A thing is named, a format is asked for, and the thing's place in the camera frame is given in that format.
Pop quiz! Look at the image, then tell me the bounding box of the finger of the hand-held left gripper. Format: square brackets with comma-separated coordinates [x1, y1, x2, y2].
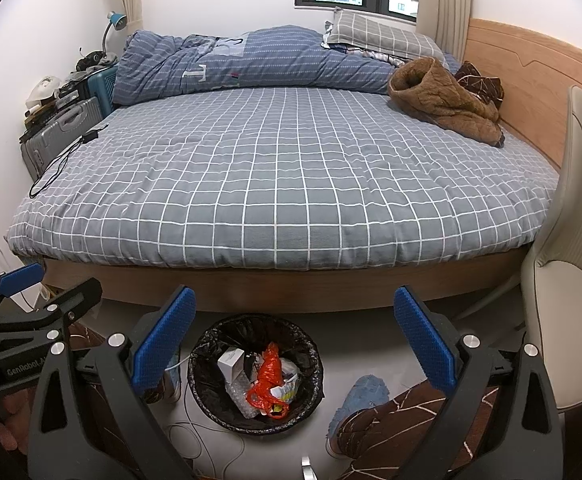
[0, 261, 46, 321]
[0, 277, 104, 345]

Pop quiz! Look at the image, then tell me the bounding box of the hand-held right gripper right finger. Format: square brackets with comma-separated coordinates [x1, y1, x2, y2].
[393, 284, 565, 480]

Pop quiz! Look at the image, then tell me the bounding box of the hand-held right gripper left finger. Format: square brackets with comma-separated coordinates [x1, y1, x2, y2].
[27, 286, 199, 480]

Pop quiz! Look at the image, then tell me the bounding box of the white cardboard box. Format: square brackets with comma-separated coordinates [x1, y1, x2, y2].
[217, 347, 245, 382]

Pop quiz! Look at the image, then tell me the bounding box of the clear bubble wrap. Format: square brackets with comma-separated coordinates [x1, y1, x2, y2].
[225, 372, 262, 418]

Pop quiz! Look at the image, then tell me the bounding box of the red plastic bag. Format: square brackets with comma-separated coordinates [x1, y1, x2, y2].
[246, 342, 292, 420]

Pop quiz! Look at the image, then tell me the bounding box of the black-lined trash bin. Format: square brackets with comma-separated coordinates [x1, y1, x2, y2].
[187, 314, 323, 435]

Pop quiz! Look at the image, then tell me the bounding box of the white yellow snack wrapper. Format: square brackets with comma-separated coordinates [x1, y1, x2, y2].
[271, 360, 302, 406]

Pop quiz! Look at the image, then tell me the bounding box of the person's left hand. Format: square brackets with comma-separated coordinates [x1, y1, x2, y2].
[0, 392, 30, 456]

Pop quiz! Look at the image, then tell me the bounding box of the blue fluffy slipper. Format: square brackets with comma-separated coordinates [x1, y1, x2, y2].
[328, 374, 391, 453]

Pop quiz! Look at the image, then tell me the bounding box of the person's right leg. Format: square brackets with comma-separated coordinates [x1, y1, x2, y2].
[326, 380, 502, 480]

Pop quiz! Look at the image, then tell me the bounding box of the grey suitcase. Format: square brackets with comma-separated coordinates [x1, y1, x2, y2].
[20, 96, 109, 181]

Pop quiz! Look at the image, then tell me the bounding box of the beige chair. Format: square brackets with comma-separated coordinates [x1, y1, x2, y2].
[454, 85, 582, 413]

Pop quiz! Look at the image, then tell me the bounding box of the white rounded device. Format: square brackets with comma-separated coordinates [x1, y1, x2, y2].
[26, 75, 62, 108]

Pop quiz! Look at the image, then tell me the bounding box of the teal suitcase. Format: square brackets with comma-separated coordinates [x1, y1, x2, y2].
[88, 65, 119, 113]

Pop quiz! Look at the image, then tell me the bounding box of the grey checked bed sheet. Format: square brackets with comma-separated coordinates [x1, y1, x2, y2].
[6, 85, 561, 270]

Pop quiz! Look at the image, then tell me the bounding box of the black clutter pile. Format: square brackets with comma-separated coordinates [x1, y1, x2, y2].
[75, 49, 109, 72]

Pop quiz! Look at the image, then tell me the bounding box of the brown fleece jacket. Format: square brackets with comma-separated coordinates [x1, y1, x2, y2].
[387, 57, 504, 148]

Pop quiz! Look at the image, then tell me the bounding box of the brown patterned cloth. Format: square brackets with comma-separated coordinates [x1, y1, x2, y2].
[454, 61, 506, 111]

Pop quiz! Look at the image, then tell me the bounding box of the wooden headboard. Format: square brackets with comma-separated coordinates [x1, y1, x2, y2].
[464, 18, 579, 173]

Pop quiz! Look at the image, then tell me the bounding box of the blue desk lamp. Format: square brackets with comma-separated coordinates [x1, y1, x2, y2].
[102, 10, 128, 56]

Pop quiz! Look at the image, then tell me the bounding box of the blue striped duvet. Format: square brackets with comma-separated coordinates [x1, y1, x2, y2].
[112, 24, 464, 107]

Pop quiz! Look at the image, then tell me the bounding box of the grey checked pillow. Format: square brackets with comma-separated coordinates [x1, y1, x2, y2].
[323, 7, 444, 61]

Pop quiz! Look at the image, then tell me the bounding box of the wooden bed frame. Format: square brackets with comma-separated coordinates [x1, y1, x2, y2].
[41, 245, 527, 313]

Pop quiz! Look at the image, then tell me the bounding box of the black charger with cable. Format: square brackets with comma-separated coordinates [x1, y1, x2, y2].
[29, 127, 110, 200]

